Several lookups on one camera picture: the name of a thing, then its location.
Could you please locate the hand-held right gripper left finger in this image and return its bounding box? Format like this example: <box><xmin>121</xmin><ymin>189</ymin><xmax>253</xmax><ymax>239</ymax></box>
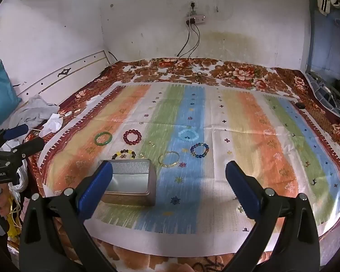
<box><xmin>20</xmin><ymin>161</ymin><xmax>117</xmax><ymax>272</ymax></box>

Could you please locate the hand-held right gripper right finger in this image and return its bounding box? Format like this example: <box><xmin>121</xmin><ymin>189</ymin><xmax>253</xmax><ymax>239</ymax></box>
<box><xmin>224</xmin><ymin>161</ymin><xmax>321</xmax><ymax>272</ymax></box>

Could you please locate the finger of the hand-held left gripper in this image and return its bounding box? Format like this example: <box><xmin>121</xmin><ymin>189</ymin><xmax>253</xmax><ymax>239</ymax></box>
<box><xmin>3</xmin><ymin>124</ymin><xmax>29</xmax><ymax>141</ymax></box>
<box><xmin>10</xmin><ymin>138</ymin><xmax>45</xmax><ymax>159</ymax></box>

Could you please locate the silver metal tin box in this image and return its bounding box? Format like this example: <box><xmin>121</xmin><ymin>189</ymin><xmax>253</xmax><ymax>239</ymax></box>
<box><xmin>98</xmin><ymin>159</ymin><xmax>157</xmax><ymax>207</ymax></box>

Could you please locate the green jade bangle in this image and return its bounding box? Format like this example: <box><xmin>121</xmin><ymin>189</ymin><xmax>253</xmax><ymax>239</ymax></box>
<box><xmin>94</xmin><ymin>132</ymin><xmax>114</xmax><ymax>147</ymax></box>

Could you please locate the yellow and black bead bracelet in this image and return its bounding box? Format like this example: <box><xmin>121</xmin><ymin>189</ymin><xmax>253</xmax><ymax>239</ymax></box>
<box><xmin>111</xmin><ymin>148</ymin><xmax>136</xmax><ymax>160</ymax></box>

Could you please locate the dark red bead bracelet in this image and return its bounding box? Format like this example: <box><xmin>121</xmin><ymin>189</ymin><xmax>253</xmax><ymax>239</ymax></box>
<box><xmin>123</xmin><ymin>129</ymin><xmax>142</xmax><ymax>146</ymax></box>

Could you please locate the blue multicolour bead bracelet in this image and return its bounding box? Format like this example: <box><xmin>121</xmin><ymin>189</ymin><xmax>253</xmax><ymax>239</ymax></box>
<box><xmin>190</xmin><ymin>142</ymin><xmax>210</xmax><ymax>158</ymax></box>

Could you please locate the thin gold bangle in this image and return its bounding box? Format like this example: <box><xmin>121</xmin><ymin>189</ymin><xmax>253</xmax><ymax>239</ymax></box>
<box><xmin>158</xmin><ymin>151</ymin><xmax>180</xmax><ymax>168</ymax></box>

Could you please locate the light blue bead bracelet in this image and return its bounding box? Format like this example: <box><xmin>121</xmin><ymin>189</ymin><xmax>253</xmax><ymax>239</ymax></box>
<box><xmin>178</xmin><ymin>129</ymin><xmax>198</xmax><ymax>143</ymax></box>

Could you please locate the white plastic bag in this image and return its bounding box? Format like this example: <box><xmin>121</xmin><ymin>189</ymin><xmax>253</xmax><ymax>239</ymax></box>
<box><xmin>8</xmin><ymin>159</ymin><xmax>29</xmax><ymax>193</ymax></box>

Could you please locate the grey clothing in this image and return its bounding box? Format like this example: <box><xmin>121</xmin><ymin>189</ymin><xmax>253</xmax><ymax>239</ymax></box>
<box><xmin>8</xmin><ymin>95</ymin><xmax>60</xmax><ymax>128</ymax></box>

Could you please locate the white crumpled cloth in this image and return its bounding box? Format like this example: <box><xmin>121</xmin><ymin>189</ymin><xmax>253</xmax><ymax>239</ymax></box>
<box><xmin>40</xmin><ymin>113</ymin><xmax>64</xmax><ymax>136</ymax></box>

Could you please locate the teal pillow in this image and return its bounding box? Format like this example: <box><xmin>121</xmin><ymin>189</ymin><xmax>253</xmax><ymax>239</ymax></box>
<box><xmin>0</xmin><ymin>59</ymin><xmax>22</xmax><ymax>135</ymax></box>

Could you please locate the striped pastel mat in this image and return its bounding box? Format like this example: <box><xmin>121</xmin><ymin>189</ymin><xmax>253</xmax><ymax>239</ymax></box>
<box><xmin>38</xmin><ymin>82</ymin><xmax>340</xmax><ymax>258</ymax></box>

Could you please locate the white bed headboard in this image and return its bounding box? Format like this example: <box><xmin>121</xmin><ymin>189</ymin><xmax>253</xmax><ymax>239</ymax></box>
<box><xmin>15</xmin><ymin>50</ymin><xmax>109</xmax><ymax>105</ymax></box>

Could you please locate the metal rack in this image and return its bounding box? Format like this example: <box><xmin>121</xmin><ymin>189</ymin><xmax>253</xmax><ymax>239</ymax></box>
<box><xmin>304</xmin><ymin>62</ymin><xmax>340</xmax><ymax>119</ymax></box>

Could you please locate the blue hanging cloth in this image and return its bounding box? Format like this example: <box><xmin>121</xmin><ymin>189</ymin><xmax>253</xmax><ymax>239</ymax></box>
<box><xmin>309</xmin><ymin>0</ymin><xmax>340</xmax><ymax>77</ymax></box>

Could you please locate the grey power strip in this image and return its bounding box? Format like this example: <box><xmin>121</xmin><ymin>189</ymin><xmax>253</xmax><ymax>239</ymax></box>
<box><xmin>185</xmin><ymin>13</ymin><xmax>207</xmax><ymax>25</ymax></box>

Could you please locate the black cable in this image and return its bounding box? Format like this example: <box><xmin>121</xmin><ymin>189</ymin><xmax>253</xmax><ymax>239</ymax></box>
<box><xmin>172</xmin><ymin>24</ymin><xmax>202</xmax><ymax>75</ymax></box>
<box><xmin>176</xmin><ymin>24</ymin><xmax>192</xmax><ymax>58</ymax></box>

